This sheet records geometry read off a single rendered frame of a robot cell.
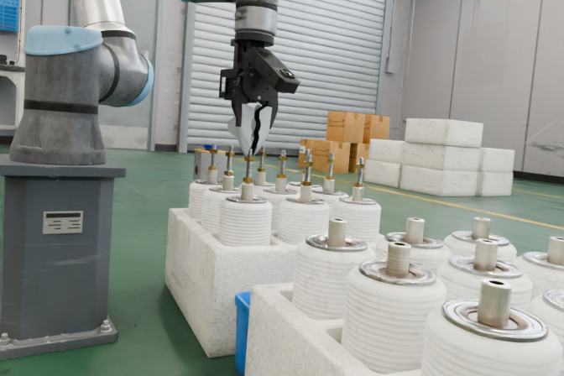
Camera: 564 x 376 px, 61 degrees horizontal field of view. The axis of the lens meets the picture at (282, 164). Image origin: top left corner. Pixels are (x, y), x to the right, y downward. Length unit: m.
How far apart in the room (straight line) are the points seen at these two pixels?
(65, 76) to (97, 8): 0.21
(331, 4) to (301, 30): 0.66
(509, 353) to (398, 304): 0.12
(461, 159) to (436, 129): 0.29
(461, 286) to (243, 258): 0.39
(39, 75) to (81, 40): 0.09
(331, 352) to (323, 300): 0.09
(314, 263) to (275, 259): 0.28
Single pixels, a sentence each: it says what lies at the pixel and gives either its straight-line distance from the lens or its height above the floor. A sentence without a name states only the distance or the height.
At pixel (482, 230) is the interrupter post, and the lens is 0.73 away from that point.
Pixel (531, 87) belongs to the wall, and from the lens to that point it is 6.73.
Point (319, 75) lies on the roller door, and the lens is 6.98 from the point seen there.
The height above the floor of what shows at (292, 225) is 0.21.
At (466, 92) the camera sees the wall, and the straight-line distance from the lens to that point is 7.27.
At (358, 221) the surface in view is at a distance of 0.94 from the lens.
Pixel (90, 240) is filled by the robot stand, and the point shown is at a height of 0.18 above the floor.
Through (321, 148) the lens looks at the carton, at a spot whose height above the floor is 0.22.
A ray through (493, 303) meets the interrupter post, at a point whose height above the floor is 0.27.
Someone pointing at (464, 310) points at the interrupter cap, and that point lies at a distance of 0.42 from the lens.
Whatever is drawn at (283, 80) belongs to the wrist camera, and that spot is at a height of 0.46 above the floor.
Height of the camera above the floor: 0.38
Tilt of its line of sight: 4 degrees down
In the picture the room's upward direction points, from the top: 4 degrees clockwise
